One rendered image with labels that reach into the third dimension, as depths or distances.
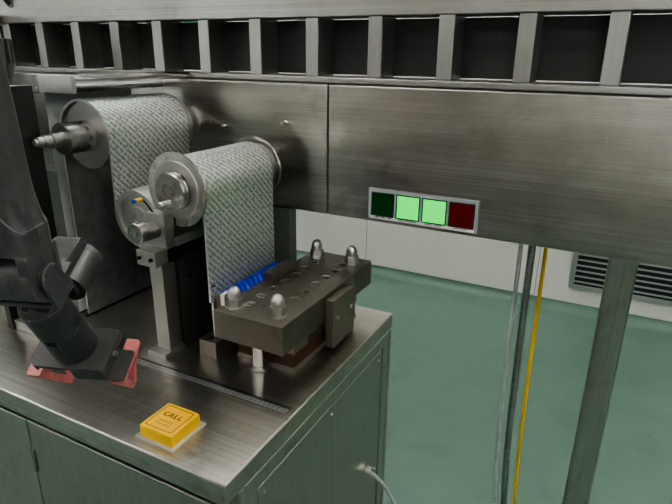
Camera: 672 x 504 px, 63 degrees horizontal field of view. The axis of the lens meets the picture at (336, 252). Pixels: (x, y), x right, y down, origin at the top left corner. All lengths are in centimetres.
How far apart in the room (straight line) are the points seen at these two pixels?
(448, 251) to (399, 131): 262
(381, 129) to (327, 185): 19
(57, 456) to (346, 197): 80
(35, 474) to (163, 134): 77
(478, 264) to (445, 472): 179
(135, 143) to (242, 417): 63
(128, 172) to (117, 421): 52
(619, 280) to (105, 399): 109
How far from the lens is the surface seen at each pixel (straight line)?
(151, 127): 132
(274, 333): 104
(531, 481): 236
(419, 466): 232
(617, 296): 138
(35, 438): 131
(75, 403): 115
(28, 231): 68
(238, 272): 122
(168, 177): 111
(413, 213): 123
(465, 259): 377
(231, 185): 116
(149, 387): 114
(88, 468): 121
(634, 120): 113
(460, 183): 119
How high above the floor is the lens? 151
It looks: 20 degrees down
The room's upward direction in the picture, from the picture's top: 1 degrees clockwise
